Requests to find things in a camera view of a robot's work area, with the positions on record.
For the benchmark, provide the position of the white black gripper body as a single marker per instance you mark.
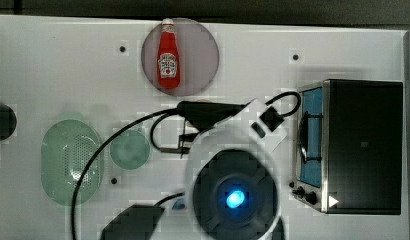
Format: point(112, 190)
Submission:
point(235, 124)

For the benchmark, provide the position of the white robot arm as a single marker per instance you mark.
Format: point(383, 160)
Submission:
point(231, 189)

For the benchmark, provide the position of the green mug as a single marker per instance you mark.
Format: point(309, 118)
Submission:
point(130, 150)

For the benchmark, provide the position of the grey round plate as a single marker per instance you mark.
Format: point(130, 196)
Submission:
point(199, 57)

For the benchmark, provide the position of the silver black toaster oven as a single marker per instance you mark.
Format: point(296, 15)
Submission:
point(350, 147)

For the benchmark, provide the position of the red ketchup bottle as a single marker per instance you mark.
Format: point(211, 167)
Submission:
point(168, 64)

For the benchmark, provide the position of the green perforated colander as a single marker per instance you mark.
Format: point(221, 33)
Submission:
point(66, 149)

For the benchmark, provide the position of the black round pot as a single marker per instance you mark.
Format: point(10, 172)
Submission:
point(8, 121)

